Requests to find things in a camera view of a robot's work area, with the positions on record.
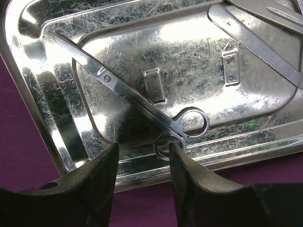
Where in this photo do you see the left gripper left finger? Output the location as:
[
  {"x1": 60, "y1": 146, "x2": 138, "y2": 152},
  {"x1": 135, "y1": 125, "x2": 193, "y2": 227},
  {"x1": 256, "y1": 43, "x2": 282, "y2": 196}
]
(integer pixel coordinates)
[{"x1": 0, "y1": 143, "x2": 119, "y2": 227}]

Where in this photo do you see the purple cloth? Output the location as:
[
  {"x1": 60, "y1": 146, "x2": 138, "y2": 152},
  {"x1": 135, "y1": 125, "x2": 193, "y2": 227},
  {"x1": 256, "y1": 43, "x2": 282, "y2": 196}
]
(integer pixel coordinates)
[{"x1": 0, "y1": 57, "x2": 303, "y2": 227}]

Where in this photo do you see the ring handled clamp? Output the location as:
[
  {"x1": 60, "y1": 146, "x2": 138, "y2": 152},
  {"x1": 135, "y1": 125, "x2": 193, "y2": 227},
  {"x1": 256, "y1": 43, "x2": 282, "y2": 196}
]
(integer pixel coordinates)
[{"x1": 48, "y1": 32, "x2": 210, "y2": 161}]

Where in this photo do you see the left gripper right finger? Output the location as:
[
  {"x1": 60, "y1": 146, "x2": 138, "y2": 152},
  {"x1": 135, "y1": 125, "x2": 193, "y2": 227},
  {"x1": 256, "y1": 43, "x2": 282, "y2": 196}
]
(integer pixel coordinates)
[{"x1": 169, "y1": 143, "x2": 303, "y2": 227}]

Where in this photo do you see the steel instrument tray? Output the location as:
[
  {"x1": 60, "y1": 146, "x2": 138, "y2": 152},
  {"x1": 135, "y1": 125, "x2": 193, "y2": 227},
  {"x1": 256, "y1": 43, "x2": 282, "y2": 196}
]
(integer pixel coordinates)
[{"x1": 0, "y1": 0, "x2": 303, "y2": 192}]

